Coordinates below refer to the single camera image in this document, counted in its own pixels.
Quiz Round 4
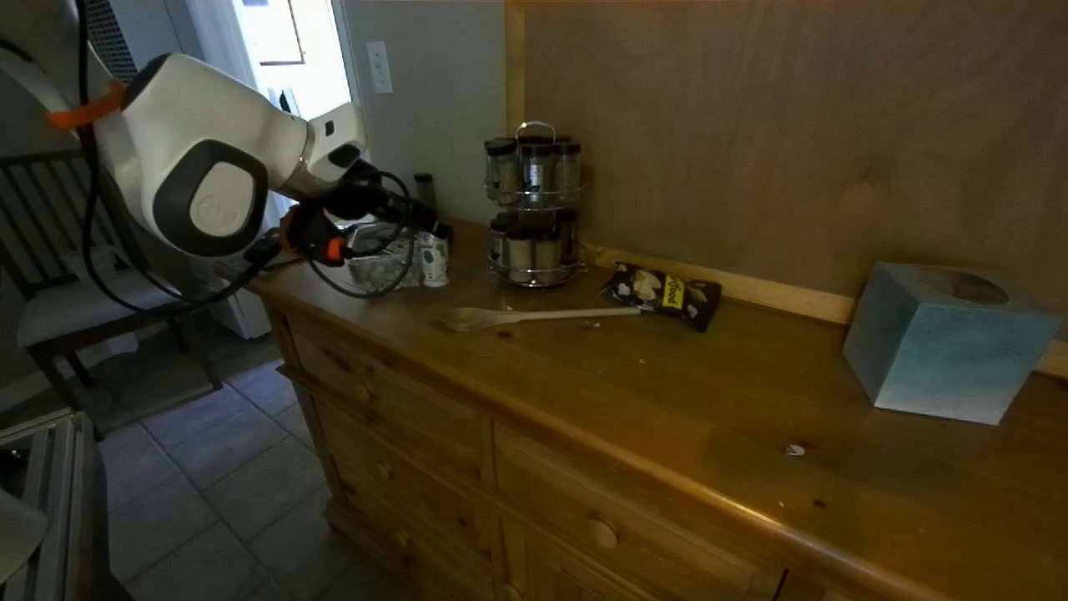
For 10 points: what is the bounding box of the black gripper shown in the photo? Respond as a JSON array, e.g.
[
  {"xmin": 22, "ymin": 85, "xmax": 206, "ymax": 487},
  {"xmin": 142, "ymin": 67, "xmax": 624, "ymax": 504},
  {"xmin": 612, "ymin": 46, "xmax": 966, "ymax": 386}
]
[{"xmin": 328, "ymin": 164, "xmax": 439, "ymax": 231}]

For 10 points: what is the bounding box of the white bottle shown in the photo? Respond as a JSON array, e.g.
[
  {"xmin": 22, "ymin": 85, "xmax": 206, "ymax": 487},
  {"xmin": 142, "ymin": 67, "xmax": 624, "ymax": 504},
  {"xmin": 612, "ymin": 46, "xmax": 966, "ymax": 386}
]
[{"xmin": 418, "ymin": 235, "xmax": 448, "ymax": 291}]

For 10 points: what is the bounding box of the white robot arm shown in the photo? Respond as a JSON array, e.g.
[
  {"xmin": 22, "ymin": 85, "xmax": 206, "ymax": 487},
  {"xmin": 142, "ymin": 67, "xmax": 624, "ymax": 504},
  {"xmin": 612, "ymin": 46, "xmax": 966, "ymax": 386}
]
[{"xmin": 0, "ymin": 0, "xmax": 448, "ymax": 266}]

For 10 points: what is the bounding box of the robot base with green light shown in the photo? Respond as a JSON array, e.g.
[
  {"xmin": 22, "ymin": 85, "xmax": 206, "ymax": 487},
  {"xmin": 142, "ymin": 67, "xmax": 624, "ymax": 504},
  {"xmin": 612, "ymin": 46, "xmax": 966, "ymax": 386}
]
[{"xmin": 0, "ymin": 410, "xmax": 106, "ymax": 601}]

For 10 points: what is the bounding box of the small dark jar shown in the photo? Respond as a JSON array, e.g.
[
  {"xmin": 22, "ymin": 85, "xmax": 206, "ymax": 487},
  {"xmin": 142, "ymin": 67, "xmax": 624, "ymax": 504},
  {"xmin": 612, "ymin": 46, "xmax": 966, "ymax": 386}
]
[{"xmin": 413, "ymin": 174, "xmax": 436, "ymax": 209}]

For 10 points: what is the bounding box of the clear container of seeds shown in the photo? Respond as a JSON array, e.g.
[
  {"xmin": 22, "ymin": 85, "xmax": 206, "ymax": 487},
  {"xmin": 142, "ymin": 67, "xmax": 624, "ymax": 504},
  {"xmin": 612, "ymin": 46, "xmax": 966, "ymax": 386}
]
[{"xmin": 347, "ymin": 225, "xmax": 422, "ymax": 294}]

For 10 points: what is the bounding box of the wooden spoon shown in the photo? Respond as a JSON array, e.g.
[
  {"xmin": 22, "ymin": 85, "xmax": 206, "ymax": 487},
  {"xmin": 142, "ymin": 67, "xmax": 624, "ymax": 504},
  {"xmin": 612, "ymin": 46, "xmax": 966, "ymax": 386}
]
[{"xmin": 435, "ymin": 309, "xmax": 644, "ymax": 331}]

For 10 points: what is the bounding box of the chrome spice jar rack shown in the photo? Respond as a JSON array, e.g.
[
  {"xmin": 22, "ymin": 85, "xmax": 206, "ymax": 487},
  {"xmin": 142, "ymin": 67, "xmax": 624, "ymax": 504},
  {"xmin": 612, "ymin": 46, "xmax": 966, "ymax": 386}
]
[{"xmin": 484, "ymin": 122, "xmax": 582, "ymax": 291}]

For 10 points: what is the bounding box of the black snack packet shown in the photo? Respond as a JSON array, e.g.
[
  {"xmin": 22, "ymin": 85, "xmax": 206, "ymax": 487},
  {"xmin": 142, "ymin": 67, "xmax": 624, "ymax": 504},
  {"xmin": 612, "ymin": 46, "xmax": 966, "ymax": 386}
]
[{"xmin": 608, "ymin": 264, "xmax": 721, "ymax": 334}]

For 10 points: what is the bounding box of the dark wooden chair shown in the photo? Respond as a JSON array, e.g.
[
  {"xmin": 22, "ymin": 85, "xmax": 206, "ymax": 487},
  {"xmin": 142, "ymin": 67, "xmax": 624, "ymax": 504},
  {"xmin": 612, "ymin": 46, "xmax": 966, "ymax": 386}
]
[{"xmin": 0, "ymin": 149, "xmax": 219, "ymax": 406}]

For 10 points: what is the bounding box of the wooden dresser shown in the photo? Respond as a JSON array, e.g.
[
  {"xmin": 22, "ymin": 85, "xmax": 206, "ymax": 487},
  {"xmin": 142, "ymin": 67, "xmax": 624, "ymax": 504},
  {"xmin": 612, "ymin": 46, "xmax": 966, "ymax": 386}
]
[{"xmin": 257, "ymin": 237, "xmax": 1068, "ymax": 601}]

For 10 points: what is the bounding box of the blue tissue box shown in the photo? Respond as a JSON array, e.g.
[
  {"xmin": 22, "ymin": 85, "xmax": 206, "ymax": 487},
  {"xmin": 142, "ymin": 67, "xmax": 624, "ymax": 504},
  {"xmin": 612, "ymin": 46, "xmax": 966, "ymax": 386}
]
[{"xmin": 845, "ymin": 264, "xmax": 1062, "ymax": 427}]

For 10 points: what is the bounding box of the white wall light switch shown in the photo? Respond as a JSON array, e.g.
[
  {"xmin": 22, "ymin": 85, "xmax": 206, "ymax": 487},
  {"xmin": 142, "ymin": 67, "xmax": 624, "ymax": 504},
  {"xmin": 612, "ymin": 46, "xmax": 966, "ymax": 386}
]
[{"xmin": 368, "ymin": 40, "xmax": 393, "ymax": 97}]

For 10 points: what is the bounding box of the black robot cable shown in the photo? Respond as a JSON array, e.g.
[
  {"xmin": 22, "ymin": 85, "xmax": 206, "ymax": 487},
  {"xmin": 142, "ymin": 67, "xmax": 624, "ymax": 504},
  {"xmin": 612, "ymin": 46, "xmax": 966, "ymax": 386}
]
[{"xmin": 70, "ymin": 0, "xmax": 422, "ymax": 320}]

